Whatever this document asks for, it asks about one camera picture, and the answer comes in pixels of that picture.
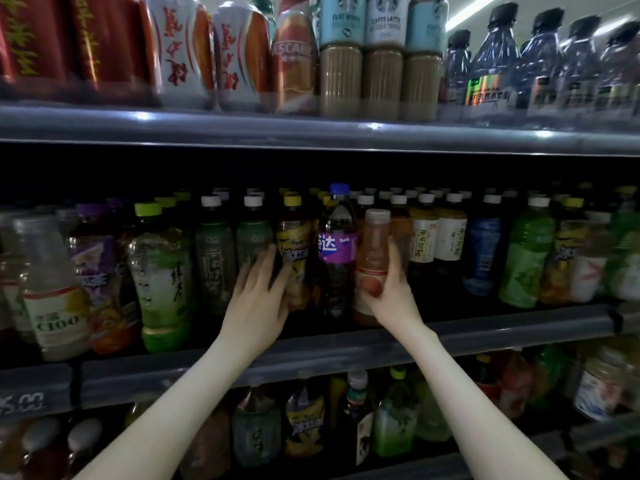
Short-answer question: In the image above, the person's right hand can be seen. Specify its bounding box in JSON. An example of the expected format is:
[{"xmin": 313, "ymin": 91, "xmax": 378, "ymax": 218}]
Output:
[{"xmin": 360, "ymin": 243, "xmax": 426, "ymax": 341}]

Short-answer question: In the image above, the person's left hand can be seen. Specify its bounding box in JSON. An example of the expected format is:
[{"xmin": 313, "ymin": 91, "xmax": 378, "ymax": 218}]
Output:
[{"xmin": 215, "ymin": 245, "xmax": 294, "ymax": 364}]

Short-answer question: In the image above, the pink juice bottle white cap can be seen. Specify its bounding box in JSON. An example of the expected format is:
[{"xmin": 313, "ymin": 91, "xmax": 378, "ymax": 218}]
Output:
[{"xmin": 352, "ymin": 207, "xmax": 393, "ymax": 328}]

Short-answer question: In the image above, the dark grey store shelving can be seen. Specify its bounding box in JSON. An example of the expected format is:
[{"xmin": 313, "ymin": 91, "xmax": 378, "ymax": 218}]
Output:
[{"xmin": 0, "ymin": 0, "xmax": 640, "ymax": 480}]

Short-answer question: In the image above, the person's right forearm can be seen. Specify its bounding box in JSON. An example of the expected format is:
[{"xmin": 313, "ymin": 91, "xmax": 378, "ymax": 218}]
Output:
[{"xmin": 395, "ymin": 325, "xmax": 571, "ymax": 480}]

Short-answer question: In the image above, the person's left forearm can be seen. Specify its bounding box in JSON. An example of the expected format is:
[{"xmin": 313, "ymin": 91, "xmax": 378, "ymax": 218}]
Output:
[{"xmin": 75, "ymin": 339, "xmax": 261, "ymax": 480}]

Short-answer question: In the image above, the dark price tag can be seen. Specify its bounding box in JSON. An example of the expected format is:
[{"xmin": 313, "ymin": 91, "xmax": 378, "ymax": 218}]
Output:
[{"xmin": 0, "ymin": 391, "xmax": 46, "ymax": 416}]

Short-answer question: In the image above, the ceiling tube light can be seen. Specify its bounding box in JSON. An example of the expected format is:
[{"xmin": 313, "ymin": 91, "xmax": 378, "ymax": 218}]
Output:
[{"xmin": 447, "ymin": 0, "xmax": 501, "ymax": 32}]

